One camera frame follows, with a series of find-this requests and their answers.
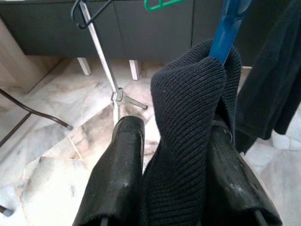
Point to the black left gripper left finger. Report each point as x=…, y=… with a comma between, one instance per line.
x=117, y=176

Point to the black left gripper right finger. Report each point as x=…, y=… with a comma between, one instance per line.
x=235, y=183

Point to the black shirt red collar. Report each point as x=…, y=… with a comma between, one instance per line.
x=183, y=117

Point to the blue plastic hanger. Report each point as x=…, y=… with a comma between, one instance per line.
x=228, y=28

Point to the green plastic hanger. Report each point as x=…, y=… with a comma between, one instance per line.
x=162, y=4

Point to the black shirt green logo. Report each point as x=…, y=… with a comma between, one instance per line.
x=270, y=82

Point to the marble pattern folding table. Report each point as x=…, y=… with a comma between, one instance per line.
x=30, y=110

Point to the silver metal clothes rack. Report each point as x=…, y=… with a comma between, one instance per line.
x=103, y=66

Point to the black TV console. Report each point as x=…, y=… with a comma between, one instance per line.
x=152, y=30

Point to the light wooden cabinet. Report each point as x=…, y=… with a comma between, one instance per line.
x=18, y=61

